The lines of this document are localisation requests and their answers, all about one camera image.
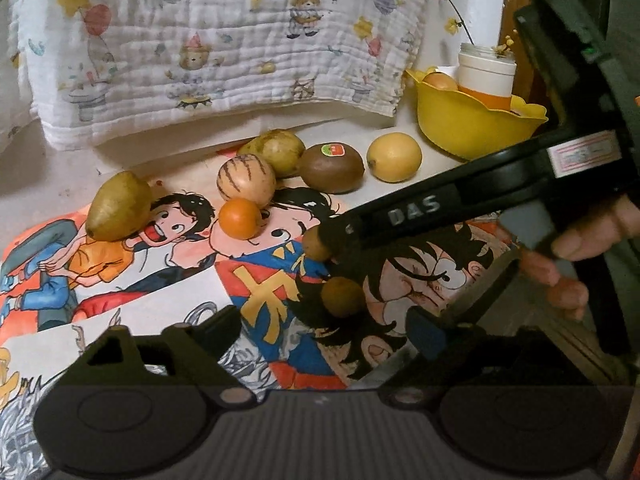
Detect white and orange jar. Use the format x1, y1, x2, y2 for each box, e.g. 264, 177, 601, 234
457, 42, 516, 111

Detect colourful cartoon printed mat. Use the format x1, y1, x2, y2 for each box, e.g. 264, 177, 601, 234
0, 180, 521, 461

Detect small brown kiwi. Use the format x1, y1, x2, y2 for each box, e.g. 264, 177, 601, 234
320, 276, 367, 317
302, 227, 333, 262

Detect yellow plastic bowl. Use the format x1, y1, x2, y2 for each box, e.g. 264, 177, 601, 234
405, 66, 549, 162

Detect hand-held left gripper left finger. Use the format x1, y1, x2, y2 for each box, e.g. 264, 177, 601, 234
60, 305, 258, 411

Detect striped pepino melon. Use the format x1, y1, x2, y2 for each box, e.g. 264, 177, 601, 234
216, 154, 277, 206

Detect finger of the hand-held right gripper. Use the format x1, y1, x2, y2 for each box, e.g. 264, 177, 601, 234
316, 132, 553, 267
439, 247, 524, 330

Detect round yellow fruit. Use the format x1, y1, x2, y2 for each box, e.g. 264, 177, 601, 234
366, 132, 423, 183

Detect person's right hand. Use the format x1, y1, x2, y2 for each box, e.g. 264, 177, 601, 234
520, 195, 640, 321

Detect small orange tangerine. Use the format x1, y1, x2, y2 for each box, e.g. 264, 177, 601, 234
218, 198, 263, 240

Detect yellow flower stem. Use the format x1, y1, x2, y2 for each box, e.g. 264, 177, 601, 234
427, 0, 518, 58

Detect green pear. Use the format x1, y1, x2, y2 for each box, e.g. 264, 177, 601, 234
236, 129, 307, 178

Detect white cartoon printed blanket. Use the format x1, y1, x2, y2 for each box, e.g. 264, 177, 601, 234
0, 0, 436, 153

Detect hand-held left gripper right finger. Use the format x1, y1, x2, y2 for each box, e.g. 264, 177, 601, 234
381, 306, 590, 409

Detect large kiwi with sticker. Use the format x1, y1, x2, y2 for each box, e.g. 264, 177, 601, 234
300, 143, 366, 194

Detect olive green mango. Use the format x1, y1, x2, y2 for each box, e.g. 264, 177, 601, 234
85, 170, 155, 242

